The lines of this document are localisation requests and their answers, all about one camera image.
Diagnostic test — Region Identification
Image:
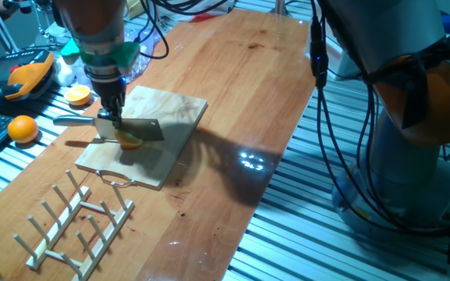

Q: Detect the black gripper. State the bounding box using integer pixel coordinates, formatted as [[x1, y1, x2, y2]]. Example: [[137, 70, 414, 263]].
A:
[[90, 75, 128, 130]]

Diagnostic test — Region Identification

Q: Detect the cut orange piece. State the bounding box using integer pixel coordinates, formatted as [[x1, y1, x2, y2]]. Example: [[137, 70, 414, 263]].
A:
[[114, 128, 145, 151]]

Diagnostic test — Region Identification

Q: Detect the steel cleaver knife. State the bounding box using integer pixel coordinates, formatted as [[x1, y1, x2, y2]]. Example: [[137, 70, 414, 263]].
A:
[[52, 114, 166, 142]]

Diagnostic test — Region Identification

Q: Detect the whole orange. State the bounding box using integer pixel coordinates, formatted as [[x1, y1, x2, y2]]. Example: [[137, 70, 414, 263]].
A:
[[6, 115, 40, 144]]

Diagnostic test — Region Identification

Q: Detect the orange half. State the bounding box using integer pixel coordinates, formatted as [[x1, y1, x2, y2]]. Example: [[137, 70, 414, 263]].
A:
[[63, 84, 92, 107]]

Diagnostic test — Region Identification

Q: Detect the wooden cutting board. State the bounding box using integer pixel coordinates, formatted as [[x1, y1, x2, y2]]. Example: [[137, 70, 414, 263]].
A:
[[74, 84, 209, 191]]

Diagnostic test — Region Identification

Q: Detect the white rounded object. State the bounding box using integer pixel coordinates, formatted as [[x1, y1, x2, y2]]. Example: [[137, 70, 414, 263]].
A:
[[52, 58, 77, 87]]

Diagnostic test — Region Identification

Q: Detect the orange black teach pendant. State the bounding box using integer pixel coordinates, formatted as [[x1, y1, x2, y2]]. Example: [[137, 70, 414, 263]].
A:
[[0, 48, 56, 108]]

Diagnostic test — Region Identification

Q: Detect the small yellow box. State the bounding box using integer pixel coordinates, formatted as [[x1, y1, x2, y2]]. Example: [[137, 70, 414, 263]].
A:
[[125, 0, 144, 19]]

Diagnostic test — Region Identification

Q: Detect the large brown wooden board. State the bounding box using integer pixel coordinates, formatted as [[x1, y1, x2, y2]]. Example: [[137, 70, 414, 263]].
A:
[[0, 8, 318, 281]]

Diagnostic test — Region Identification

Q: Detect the wooden dish rack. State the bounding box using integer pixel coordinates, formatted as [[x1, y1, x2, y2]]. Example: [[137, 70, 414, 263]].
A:
[[12, 169, 136, 281]]

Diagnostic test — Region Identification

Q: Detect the white printed plastic bag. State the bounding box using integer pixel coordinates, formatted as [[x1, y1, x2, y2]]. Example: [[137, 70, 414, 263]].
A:
[[156, 0, 237, 23]]

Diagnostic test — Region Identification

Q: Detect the white foam box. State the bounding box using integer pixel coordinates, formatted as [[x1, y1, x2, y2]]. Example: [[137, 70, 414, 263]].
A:
[[326, 38, 363, 81]]

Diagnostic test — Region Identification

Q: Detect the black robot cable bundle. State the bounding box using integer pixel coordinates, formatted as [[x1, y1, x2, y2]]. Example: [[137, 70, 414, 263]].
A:
[[138, 0, 450, 237]]

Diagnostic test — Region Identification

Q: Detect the black cable connector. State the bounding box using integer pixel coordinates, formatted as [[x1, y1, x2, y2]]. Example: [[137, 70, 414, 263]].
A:
[[309, 15, 330, 89]]

